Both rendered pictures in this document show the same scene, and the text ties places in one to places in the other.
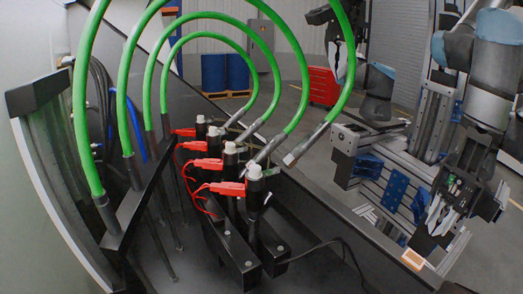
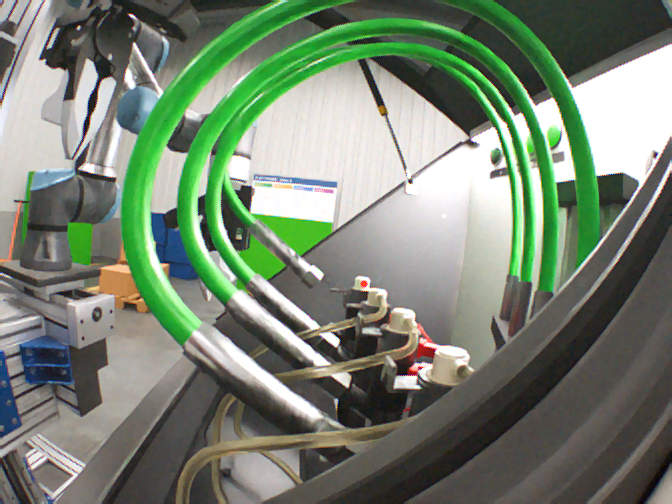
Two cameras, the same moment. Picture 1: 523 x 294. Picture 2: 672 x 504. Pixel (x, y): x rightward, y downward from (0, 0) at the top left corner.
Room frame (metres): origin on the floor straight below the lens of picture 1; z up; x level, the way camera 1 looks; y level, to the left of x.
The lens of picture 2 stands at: (0.61, 0.15, 1.18)
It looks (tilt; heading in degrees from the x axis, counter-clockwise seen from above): 3 degrees down; 207
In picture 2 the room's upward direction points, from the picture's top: 7 degrees clockwise
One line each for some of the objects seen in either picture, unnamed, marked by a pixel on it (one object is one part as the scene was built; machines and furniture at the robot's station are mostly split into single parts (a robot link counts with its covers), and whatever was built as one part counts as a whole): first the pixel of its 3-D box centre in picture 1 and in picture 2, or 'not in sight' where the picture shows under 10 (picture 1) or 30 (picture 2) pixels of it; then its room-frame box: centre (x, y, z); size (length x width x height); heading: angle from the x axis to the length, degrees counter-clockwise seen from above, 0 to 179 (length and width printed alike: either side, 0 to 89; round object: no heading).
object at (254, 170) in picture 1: (254, 174); (361, 290); (0.26, 0.01, 1.12); 0.02 x 0.02 x 0.03
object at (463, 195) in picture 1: (468, 164); (226, 217); (0.19, -0.29, 1.19); 0.09 x 0.08 x 0.12; 123
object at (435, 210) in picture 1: (433, 214); (215, 277); (0.20, -0.29, 1.08); 0.06 x 0.03 x 0.09; 123
